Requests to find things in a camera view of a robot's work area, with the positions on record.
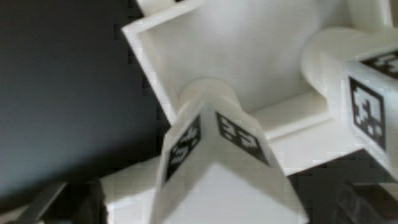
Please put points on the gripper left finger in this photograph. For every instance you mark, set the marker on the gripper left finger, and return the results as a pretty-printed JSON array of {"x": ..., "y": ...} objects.
[{"x": 68, "y": 204}]

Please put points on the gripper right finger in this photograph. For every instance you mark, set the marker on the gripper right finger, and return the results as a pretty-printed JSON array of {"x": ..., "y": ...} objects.
[{"x": 366, "y": 204}]

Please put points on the white chair leg block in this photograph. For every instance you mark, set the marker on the white chair leg block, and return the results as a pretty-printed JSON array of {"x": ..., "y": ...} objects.
[
  {"x": 221, "y": 184},
  {"x": 350, "y": 69}
]

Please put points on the white chair seat part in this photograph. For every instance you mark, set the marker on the white chair seat part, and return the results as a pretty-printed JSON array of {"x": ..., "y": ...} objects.
[{"x": 235, "y": 40}]

